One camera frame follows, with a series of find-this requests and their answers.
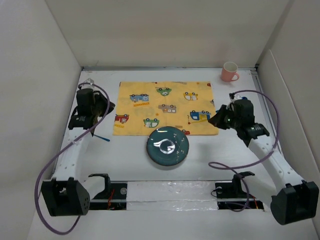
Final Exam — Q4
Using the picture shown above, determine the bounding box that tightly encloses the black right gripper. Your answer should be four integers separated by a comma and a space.
207, 104, 241, 130

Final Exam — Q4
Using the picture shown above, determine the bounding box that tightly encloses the yellow cartoon print placemat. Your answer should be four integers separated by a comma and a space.
113, 81, 219, 136

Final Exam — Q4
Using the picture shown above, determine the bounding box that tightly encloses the pink ceramic mug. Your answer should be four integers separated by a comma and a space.
220, 61, 240, 83

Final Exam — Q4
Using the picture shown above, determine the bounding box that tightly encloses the teal ceramic plate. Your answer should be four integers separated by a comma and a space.
146, 126, 190, 167

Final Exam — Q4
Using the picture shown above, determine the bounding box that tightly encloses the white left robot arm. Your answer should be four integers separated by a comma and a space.
41, 85, 115, 217

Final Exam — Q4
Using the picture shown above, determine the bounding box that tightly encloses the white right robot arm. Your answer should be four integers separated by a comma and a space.
209, 98, 319, 225

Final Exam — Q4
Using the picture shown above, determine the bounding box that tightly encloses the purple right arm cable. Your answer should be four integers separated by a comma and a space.
208, 90, 280, 212

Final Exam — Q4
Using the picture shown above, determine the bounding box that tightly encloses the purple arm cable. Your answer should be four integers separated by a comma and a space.
34, 83, 111, 235
208, 90, 280, 212

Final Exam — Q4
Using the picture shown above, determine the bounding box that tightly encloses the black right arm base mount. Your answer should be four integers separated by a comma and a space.
210, 171, 264, 212

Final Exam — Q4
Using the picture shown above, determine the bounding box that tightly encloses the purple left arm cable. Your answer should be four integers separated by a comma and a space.
34, 83, 111, 235

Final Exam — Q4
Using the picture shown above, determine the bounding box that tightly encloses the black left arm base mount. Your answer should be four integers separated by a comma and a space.
82, 173, 128, 212

